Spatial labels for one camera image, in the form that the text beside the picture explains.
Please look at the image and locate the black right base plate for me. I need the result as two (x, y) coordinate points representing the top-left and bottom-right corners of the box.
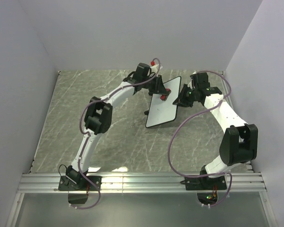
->
(180, 176), (227, 191)

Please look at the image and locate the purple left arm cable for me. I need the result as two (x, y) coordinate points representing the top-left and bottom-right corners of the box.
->
(70, 58), (162, 210)

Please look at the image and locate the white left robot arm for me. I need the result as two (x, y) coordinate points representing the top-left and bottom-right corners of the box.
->
(66, 58), (166, 190)

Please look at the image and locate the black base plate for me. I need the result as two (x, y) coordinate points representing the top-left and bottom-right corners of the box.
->
(180, 176), (227, 191)
(58, 175), (102, 192)

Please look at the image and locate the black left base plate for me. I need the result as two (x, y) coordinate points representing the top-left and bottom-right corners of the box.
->
(58, 175), (102, 192)

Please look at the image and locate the red black whiteboard eraser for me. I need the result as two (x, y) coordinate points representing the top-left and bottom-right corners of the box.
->
(160, 88), (171, 101)

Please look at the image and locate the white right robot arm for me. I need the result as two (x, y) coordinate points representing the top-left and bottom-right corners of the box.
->
(173, 70), (258, 189)

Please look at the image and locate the aluminium mounting rail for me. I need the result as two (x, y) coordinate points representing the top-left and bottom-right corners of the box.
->
(17, 172), (266, 194)

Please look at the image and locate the white whiteboard black frame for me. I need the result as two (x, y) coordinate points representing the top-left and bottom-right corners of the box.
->
(145, 76), (181, 128)

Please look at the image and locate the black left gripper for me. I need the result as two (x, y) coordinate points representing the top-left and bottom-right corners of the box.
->
(142, 76), (169, 96)

